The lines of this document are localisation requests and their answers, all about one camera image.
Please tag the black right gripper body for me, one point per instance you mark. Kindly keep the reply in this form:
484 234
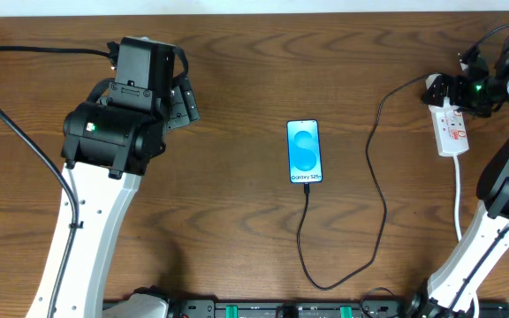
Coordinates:
451 88

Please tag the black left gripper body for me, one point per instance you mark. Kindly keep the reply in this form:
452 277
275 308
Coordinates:
184 102

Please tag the blue Galaxy smartphone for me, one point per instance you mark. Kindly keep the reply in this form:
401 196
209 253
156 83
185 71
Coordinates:
304 151

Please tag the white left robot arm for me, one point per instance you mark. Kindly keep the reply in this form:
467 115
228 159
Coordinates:
110 138

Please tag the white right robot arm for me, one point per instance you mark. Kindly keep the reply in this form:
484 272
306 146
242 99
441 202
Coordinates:
449 292

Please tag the white power strip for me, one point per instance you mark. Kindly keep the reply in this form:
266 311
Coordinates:
450 131

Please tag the white USB wall charger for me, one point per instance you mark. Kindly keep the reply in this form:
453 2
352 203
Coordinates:
435 99

